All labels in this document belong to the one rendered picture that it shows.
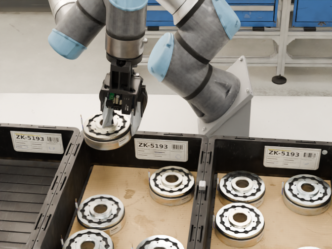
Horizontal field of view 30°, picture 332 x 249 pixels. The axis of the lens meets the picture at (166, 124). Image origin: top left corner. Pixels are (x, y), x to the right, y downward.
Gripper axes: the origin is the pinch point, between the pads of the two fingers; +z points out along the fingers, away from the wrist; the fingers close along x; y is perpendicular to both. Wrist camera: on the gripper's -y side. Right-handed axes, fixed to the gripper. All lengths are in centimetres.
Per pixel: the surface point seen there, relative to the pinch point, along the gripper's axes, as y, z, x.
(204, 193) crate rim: 12.0, 4.8, 19.4
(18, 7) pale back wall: -259, 110, -111
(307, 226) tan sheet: 9.4, 12.3, 42.1
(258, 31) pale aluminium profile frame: -181, 66, 41
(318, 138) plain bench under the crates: -40, 24, 51
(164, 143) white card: -6.7, 8.0, 9.2
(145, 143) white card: -6.7, 8.9, 4.9
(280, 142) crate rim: -6.5, 3.1, 35.2
